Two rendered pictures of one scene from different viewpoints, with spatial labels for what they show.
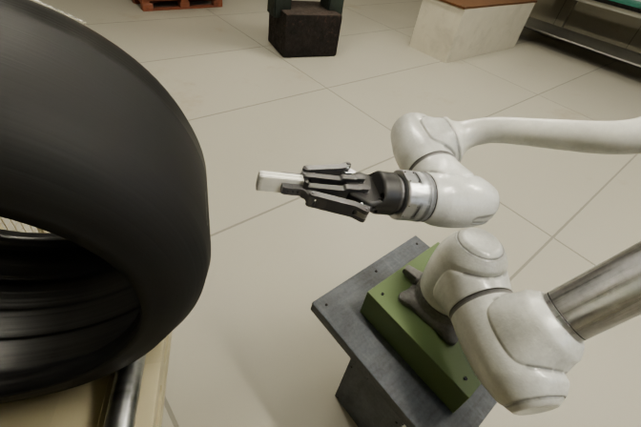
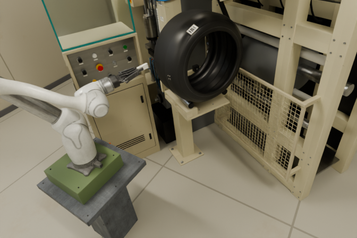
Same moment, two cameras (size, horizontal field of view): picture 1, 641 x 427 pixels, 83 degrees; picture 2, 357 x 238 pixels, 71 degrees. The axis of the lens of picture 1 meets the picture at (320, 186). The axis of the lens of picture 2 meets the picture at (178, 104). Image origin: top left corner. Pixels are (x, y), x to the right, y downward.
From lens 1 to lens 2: 182 cm
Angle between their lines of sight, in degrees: 105
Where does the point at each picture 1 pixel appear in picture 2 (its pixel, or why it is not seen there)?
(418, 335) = (100, 147)
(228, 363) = (195, 212)
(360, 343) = (123, 154)
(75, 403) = not seen: hidden behind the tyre
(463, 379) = not seen: hidden behind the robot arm
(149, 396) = (171, 95)
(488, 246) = (70, 126)
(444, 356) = not seen: hidden behind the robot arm
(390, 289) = (109, 158)
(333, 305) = (136, 162)
